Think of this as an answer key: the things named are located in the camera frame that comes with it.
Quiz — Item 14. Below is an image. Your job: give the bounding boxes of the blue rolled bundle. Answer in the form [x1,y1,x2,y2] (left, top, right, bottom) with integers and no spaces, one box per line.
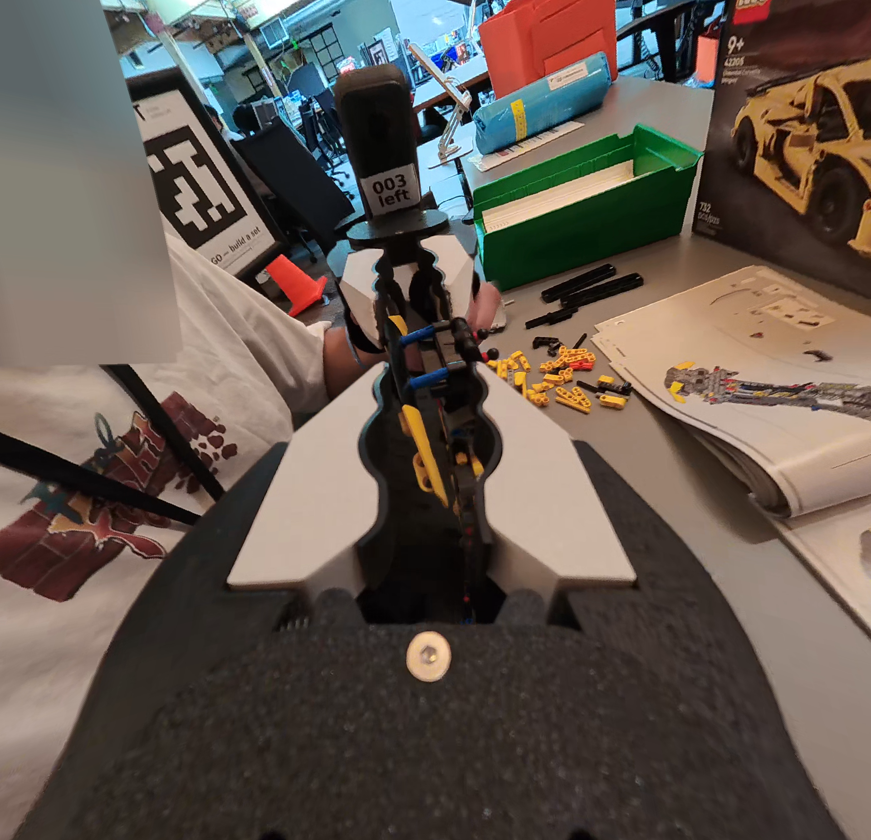
[473,51,613,155]

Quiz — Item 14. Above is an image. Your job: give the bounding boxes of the pile of yellow lego pieces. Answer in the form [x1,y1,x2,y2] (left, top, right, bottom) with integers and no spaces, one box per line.
[486,347,634,415]

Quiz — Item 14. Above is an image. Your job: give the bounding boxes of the black white marker sign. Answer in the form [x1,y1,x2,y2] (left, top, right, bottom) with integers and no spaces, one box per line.
[126,68,287,279]

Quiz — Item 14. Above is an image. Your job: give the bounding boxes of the black body strap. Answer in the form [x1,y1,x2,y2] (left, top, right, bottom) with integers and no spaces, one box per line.
[0,364,225,528]

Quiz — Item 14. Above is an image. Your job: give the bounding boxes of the yellow thin lego beam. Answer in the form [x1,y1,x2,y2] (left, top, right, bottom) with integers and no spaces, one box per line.
[400,405,450,508]

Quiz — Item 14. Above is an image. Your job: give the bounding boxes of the orange felt bag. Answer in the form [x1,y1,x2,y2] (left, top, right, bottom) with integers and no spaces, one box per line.
[478,0,619,99]

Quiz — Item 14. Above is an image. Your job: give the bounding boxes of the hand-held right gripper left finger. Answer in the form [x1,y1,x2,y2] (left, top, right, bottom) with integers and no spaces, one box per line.
[226,362,404,626]

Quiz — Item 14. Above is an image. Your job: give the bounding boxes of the white wooden desk lamp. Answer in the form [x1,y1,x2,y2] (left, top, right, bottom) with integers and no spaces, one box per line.
[407,40,474,169]

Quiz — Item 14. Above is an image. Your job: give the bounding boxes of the lego car chassis model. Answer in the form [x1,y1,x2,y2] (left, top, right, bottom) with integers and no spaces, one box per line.
[381,313,501,623]

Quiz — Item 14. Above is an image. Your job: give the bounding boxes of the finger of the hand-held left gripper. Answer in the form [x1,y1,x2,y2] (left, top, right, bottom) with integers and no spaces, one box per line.
[337,248,387,343]
[423,234,475,322]

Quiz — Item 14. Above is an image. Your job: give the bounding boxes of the white booklet stack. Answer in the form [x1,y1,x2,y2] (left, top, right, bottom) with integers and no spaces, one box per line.
[480,160,637,234]

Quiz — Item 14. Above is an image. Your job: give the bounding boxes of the dark lego set box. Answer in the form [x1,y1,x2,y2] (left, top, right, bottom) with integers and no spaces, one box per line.
[694,0,871,297]

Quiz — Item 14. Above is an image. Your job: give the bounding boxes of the white paper strip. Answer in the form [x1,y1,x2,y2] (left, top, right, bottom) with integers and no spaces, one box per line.
[470,120,586,173]

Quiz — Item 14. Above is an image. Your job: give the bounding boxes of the person's left hand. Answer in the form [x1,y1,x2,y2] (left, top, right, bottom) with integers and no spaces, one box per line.
[468,282,504,336]

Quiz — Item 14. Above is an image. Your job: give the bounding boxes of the person's left forearm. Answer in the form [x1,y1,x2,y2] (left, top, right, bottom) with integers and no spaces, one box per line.
[321,323,392,400]

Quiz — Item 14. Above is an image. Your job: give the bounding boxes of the green plastic bin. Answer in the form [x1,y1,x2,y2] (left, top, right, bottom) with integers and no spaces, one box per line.
[471,124,704,291]

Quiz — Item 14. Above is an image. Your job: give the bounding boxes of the black lego frame piece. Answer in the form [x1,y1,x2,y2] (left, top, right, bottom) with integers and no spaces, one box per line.
[541,263,617,303]
[559,272,644,309]

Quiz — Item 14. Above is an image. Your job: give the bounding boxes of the large orange traffic cone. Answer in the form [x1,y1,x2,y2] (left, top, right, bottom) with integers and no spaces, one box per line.
[265,254,329,317]

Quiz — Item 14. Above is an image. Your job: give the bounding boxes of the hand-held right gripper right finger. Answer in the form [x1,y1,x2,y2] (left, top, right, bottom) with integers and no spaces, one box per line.
[475,362,638,626]

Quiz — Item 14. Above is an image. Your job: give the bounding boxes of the lego instruction booklet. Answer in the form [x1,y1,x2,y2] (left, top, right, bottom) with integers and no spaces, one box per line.
[591,265,871,630]

